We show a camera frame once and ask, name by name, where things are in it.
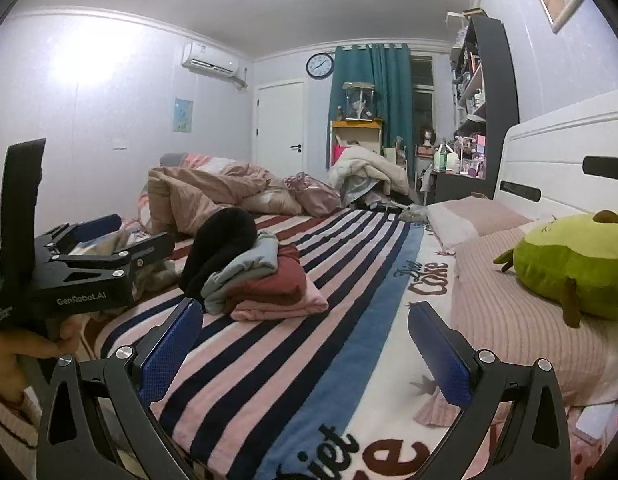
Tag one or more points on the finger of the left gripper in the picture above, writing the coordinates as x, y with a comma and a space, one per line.
86, 231
148, 250

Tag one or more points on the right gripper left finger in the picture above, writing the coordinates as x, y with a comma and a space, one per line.
74, 442

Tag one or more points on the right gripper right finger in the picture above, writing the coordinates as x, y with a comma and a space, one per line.
534, 442

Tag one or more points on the beige fuzzy sweater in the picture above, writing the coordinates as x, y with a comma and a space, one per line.
152, 267

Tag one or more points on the left forearm cream sleeve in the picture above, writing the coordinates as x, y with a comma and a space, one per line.
19, 432

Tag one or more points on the folded clothes stack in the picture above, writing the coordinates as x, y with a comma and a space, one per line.
265, 283

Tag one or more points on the left hand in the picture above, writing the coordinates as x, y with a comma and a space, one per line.
19, 343

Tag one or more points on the tan pink comforter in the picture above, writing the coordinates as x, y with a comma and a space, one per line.
185, 190

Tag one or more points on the black garment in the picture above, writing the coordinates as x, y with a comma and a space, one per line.
224, 236

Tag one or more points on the pink pillow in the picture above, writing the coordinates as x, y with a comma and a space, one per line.
493, 310

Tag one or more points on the white door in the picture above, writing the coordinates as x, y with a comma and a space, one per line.
280, 120

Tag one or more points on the green avocado plush toy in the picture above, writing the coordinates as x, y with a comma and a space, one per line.
572, 261

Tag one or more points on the white air conditioner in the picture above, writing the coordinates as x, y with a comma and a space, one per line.
207, 60

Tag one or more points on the striped fleece blanket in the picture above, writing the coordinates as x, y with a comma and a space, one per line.
333, 395

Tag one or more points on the cream blanket pile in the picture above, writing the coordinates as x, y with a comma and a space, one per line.
358, 170

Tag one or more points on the yellow white shelf cabinet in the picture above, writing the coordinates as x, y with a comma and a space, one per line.
356, 121

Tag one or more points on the white bed headboard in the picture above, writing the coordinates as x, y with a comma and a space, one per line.
564, 162

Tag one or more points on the teal curtain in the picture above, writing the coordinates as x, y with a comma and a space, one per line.
388, 68

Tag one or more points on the dark bookshelf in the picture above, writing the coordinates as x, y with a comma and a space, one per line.
485, 106

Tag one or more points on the blue wall poster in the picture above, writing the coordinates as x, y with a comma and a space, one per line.
183, 116

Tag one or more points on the round wall clock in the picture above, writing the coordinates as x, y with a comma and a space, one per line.
320, 66

